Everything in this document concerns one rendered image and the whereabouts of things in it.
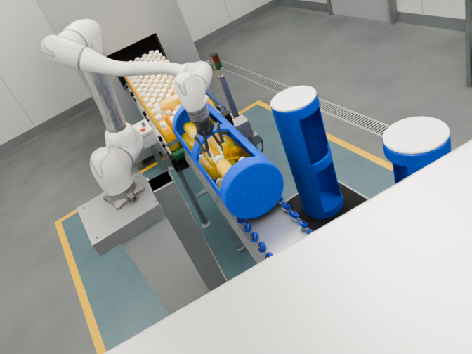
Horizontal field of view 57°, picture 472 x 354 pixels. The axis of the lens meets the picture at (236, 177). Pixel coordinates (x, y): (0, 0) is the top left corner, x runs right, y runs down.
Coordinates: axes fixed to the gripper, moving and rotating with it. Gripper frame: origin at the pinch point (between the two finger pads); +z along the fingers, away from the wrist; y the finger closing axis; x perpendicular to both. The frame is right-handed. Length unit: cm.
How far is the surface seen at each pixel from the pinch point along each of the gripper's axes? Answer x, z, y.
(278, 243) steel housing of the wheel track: -43, 28, 3
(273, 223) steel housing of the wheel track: -30.0, 27.8, 6.7
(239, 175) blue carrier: -24.8, -0.6, 1.7
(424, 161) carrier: -49, 22, 74
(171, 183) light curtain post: -82, -49, -26
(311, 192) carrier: 33, 80, 53
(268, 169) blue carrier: -24.8, 4.1, 14.3
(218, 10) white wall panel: 517, 84, 175
